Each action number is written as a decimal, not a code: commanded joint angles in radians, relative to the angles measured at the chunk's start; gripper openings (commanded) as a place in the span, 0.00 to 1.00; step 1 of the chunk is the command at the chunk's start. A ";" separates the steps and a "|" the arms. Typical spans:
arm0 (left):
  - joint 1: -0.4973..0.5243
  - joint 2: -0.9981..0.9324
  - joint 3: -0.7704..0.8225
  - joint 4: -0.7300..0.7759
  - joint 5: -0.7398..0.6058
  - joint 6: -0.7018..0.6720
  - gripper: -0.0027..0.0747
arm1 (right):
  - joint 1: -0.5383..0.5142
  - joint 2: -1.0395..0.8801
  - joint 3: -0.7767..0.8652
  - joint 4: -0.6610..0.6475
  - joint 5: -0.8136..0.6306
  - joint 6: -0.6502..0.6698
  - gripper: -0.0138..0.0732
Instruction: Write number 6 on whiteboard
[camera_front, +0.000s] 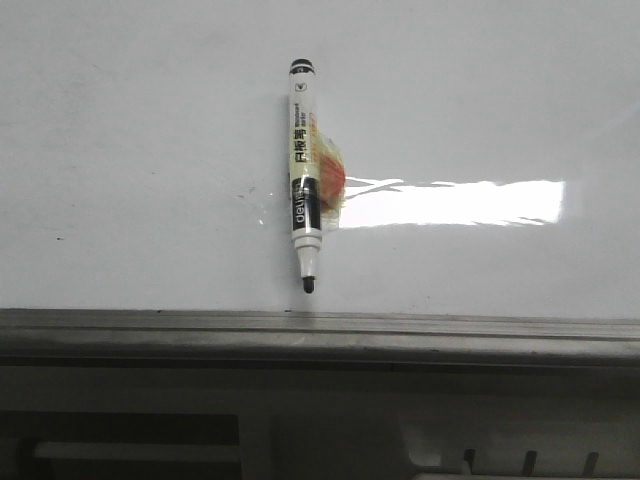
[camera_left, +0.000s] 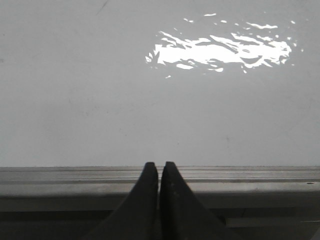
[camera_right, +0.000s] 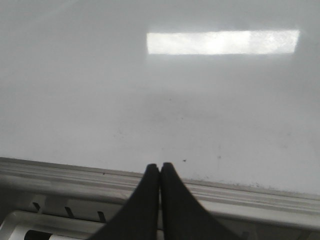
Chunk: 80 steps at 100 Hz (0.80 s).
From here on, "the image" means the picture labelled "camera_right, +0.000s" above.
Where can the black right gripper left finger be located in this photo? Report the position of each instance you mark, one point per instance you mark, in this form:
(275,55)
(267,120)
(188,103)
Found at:
(138,218)

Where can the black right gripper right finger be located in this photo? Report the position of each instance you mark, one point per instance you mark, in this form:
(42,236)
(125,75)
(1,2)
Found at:
(183,217)

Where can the white marker tray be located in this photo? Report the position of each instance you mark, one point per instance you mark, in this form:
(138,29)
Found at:
(78,219)

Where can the white whiteboard with metal frame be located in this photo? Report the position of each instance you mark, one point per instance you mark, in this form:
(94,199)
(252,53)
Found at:
(91,91)

